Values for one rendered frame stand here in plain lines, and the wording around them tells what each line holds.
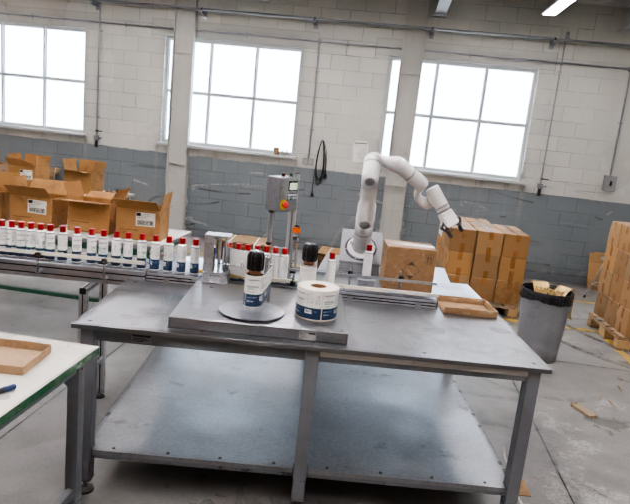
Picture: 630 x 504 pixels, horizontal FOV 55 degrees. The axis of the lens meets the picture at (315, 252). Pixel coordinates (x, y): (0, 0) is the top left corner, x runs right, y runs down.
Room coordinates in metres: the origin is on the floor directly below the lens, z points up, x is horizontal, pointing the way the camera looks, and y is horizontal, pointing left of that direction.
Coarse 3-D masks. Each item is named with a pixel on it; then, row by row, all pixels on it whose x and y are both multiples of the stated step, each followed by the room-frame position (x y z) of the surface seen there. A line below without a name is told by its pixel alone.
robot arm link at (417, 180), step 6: (414, 168) 3.57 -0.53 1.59; (414, 174) 3.55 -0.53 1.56; (420, 174) 3.58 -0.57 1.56; (408, 180) 3.56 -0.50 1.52; (414, 180) 3.56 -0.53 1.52; (420, 180) 3.57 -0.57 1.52; (426, 180) 3.60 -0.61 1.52; (414, 186) 3.59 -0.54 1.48; (420, 186) 3.58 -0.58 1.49; (426, 186) 3.60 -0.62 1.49; (414, 192) 3.65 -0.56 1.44; (420, 192) 3.61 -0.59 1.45; (414, 198) 3.67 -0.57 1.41; (420, 198) 3.68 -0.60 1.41; (426, 198) 3.69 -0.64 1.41; (420, 204) 3.68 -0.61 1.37; (426, 204) 3.69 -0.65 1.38
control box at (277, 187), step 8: (272, 176) 3.36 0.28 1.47; (280, 176) 3.40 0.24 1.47; (288, 176) 3.46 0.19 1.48; (272, 184) 3.36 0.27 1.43; (280, 184) 3.33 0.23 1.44; (288, 184) 3.38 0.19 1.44; (272, 192) 3.36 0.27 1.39; (280, 192) 3.33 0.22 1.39; (288, 192) 3.39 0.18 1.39; (296, 192) 3.45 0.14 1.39; (272, 200) 3.35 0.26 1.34; (280, 200) 3.33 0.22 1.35; (288, 200) 3.39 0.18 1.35; (296, 200) 3.46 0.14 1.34; (272, 208) 3.35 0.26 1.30; (280, 208) 3.34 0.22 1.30; (288, 208) 3.40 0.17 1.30
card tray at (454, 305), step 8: (440, 296) 3.48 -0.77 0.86; (448, 296) 3.49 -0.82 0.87; (456, 296) 3.49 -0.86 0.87; (440, 304) 3.40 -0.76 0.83; (448, 304) 3.42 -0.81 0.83; (456, 304) 3.44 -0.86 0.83; (464, 304) 3.46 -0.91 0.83; (472, 304) 3.48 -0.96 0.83; (480, 304) 3.49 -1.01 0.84; (488, 304) 3.41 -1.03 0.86; (448, 312) 3.23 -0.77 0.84; (456, 312) 3.23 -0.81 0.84; (464, 312) 3.23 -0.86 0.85; (472, 312) 3.23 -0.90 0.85; (480, 312) 3.23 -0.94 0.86; (488, 312) 3.23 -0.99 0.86; (496, 312) 3.23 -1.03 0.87
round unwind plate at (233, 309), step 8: (224, 304) 2.78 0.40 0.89; (232, 304) 2.79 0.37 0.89; (240, 304) 2.80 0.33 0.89; (264, 304) 2.84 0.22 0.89; (272, 304) 2.86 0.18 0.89; (224, 312) 2.65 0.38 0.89; (232, 312) 2.66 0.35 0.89; (240, 312) 2.68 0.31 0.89; (248, 312) 2.69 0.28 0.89; (256, 312) 2.70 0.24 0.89; (264, 312) 2.72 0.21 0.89; (272, 312) 2.73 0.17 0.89; (280, 312) 2.74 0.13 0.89; (248, 320) 2.58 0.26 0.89; (256, 320) 2.59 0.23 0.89; (264, 320) 2.60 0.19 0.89
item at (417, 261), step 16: (384, 240) 3.74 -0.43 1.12; (384, 256) 3.64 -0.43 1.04; (400, 256) 3.55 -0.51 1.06; (416, 256) 3.55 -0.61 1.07; (432, 256) 3.55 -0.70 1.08; (384, 272) 3.55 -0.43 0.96; (400, 272) 3.55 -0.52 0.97; (416, 272) 3.55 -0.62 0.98; (432, 272) 3.55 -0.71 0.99; (384, 288) 3.55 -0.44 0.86; (416, 288) 3.55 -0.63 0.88
